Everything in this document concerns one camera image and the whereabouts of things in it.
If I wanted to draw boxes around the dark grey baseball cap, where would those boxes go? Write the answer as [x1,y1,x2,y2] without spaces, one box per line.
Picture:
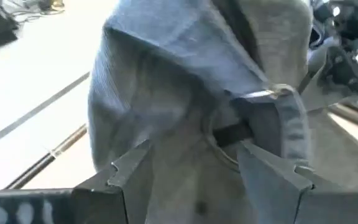
[87,0,358,224]

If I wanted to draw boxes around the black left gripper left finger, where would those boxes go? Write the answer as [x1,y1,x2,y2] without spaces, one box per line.
[0,139,152,224]

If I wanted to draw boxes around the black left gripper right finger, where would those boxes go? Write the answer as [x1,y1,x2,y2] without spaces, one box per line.
[237,141,358,224]

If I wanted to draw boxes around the tangled cable bundle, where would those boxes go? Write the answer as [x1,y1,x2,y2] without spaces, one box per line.
[0,0,67,16]

